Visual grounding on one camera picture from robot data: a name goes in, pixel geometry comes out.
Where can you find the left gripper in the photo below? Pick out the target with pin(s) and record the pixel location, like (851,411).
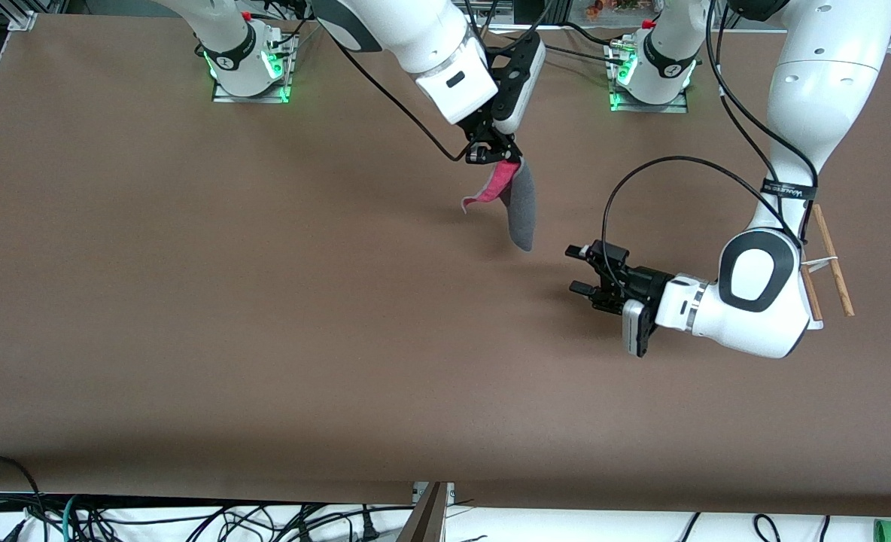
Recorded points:
(645,285)

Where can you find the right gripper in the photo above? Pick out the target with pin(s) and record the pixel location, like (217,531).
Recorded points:
(486,143)

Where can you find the pink and grey towel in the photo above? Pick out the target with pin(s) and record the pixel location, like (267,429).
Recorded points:
(522,211)

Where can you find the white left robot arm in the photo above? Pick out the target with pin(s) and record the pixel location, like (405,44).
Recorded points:
(814,98)

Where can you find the brown table cover sheet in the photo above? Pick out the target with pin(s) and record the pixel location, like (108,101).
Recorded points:
(445,376)

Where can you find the wooden chopsticks pair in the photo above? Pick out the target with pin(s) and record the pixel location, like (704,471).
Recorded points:
(837,278)

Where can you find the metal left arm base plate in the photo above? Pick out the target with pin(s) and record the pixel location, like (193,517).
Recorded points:
(671,108)

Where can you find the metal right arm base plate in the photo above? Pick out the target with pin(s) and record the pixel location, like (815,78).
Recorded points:
(265,96)

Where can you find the metal frame post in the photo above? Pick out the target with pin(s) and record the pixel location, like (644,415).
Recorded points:
(427,519)

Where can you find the aluminium frame corner bracket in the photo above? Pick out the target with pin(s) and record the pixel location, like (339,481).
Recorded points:
(24,20)

